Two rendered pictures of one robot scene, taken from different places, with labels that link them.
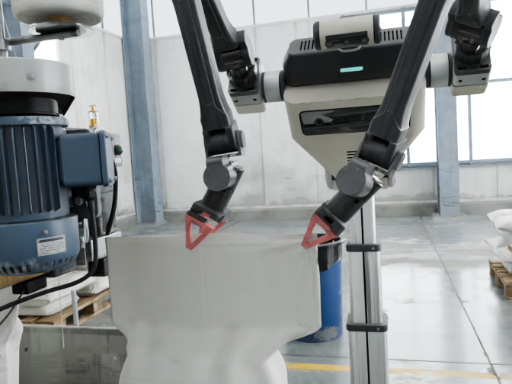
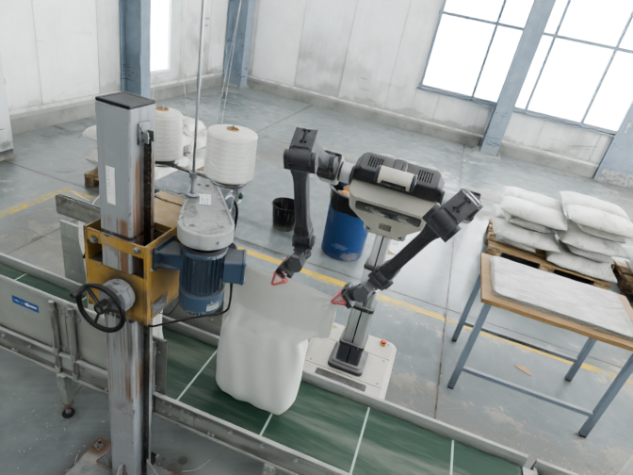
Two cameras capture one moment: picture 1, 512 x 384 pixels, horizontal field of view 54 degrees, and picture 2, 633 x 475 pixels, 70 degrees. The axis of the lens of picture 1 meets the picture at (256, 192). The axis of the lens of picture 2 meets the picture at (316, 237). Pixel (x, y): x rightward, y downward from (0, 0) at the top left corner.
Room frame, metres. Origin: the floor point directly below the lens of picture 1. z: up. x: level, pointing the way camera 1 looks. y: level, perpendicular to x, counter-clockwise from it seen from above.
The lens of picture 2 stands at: (-0.44, 0.08, 2.12)
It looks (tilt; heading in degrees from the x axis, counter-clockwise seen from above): 28 degrees down; 358
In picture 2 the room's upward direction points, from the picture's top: 12 degrees clockwise
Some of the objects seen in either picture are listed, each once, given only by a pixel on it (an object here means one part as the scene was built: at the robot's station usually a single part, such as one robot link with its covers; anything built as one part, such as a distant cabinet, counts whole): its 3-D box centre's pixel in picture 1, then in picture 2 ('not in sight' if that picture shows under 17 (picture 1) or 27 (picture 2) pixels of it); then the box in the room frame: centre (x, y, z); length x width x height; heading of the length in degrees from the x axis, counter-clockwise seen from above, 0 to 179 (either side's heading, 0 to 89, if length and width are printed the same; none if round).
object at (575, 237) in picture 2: not in sight; (590, 239); (3.72, -2.81, 0.45); 0.66 x 0.42 x 0.13; 80
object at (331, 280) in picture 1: (311, 286); (348, 221); (3.35, -0.34, 0.32); 0.51 x 0.48 x 0.65; 165
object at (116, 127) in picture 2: not in sight; (130, 335); (0.83, 0.63, 0.88); 0.12 x 0.11 x 1.74; 165
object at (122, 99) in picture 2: not in sight; (125, 99); (0.83, 0.63, 1.76); 0.12 x 0.11 x 0.01; 165
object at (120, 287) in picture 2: not in sight; (116, 295); (0.73, 0.63, 1.14); 0.11 x 0.06 x 0.11; 75
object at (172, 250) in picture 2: not in sight; (175, 256); (0.82, 0.47, 1.27); 0.12 x 0.09 x 0.09; 165
